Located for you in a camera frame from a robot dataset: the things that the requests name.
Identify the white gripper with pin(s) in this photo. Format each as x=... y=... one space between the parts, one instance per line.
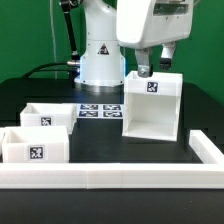
x=146 y=23

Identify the white drawer cabinet box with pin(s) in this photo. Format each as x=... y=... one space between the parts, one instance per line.
x=152 y=106

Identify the white front drawer tray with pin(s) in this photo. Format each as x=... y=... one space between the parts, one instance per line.
x=37 y=144

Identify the white drawer tray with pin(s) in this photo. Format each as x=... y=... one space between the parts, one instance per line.
x=49 y=114
x=37 y=144

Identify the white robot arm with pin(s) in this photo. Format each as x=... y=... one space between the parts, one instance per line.
x=102 y=64

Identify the white rear drawer tray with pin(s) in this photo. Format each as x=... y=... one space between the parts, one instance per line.
x=49 y=114

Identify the fiducial marker sheet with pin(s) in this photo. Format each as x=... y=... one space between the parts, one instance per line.
x=100 y=111

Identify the white L-shaped border fence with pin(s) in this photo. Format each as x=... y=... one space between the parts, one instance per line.
x=209 y=173

